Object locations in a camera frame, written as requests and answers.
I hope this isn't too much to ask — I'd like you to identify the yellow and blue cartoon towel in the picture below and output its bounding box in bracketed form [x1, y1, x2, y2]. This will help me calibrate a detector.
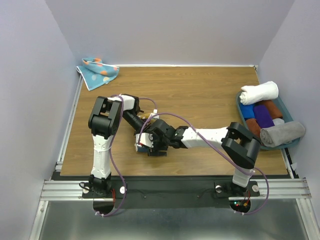
[134, 109, 158, 153]

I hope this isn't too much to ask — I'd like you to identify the blue polka dot towel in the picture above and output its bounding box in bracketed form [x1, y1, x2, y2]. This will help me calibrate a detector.
[76, 57, 120, 91]

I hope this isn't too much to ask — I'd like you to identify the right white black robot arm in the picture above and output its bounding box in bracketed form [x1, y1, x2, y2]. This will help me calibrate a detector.
[143, 119, 261, 195]

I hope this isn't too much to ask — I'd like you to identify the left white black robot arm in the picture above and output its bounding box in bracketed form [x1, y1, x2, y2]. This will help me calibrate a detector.
[80, 94, 158, 198]

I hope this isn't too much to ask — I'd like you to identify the blue rolled towel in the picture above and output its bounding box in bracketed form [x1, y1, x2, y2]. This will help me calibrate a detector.
[239, 103, 255, 121]

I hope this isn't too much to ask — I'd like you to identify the rust red rolled towel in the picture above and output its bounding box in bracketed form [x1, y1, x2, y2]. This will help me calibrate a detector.
[245, 118, 265, 146]

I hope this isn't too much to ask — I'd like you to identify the purple rolled towel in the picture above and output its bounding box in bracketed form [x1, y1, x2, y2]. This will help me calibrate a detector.
[253, 105, 275, 129]

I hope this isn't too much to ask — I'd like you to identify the brown rolled towel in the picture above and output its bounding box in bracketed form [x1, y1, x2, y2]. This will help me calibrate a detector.
[257, 100, 283, 119]

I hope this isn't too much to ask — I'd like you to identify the white small rolled towel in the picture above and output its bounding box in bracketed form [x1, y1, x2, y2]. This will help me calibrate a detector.
[272, 118, 285, 126]

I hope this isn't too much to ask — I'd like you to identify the grey rolled towel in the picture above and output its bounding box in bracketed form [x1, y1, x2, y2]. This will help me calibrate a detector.
[260, 121, 306, 148]

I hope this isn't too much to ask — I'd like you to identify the teal plastic basket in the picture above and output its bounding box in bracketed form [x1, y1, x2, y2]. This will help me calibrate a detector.
[235, 90, 300, 151]

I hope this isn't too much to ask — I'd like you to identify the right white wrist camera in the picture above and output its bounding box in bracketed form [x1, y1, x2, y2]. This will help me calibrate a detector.
[135, 132, 154, 148]

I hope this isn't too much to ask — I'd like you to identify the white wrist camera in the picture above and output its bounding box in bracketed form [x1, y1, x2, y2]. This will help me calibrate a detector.
[135, 132, 154, 148]
[148, 112, 160, 122]

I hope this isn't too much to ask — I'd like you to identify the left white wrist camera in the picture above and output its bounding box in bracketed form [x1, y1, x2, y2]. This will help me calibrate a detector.
[148, 112, 160, 122]

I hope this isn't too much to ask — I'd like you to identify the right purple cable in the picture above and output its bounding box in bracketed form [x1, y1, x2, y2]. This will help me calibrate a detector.
[138, 112, 270, 216]

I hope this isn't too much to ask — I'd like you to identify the purple cable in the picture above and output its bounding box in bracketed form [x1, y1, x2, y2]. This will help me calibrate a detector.
[94, 94, 159, 218]
[138, 112, 270, 216]

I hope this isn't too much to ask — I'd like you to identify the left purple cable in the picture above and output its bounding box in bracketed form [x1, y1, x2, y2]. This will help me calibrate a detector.
[94, 94, 159, 218]

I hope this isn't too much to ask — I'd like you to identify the black mounting base plate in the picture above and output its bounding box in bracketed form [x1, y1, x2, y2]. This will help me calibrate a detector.
[92, 176, 254, 214]

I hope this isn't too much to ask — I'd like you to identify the aluminium extrusion frame rail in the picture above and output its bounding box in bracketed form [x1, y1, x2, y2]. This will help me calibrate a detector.
[30, 78, 320, 240]

